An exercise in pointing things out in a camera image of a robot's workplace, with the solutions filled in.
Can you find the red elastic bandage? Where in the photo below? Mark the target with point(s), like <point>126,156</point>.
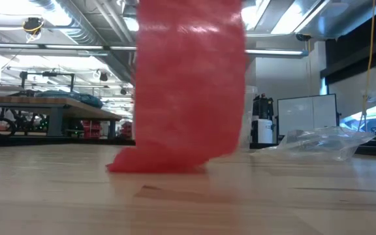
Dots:
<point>191,98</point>

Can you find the clear plastic zip bag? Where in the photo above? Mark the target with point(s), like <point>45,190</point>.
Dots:
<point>322,143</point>

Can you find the red storage bin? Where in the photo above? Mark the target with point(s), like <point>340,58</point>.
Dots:
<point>126,130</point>
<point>90,129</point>

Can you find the black-topped white canister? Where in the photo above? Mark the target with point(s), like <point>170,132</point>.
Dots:
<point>263,130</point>

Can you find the teal cloth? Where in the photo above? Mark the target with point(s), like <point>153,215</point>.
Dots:
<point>77,97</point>

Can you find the long ceiling light bar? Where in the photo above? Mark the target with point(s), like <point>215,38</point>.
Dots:
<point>77,47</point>

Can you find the wooden background workbench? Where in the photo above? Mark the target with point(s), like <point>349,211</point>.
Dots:
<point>44,102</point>

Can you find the white board with black frame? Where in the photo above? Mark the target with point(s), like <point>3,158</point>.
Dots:
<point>305,114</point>

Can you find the ribbed silver ventilation duct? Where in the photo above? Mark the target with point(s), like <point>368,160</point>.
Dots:
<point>77,29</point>

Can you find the black background gantry frame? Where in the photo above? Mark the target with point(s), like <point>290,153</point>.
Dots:
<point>47,74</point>

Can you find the large smooth silver duct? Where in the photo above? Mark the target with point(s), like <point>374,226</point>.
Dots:
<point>338,19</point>

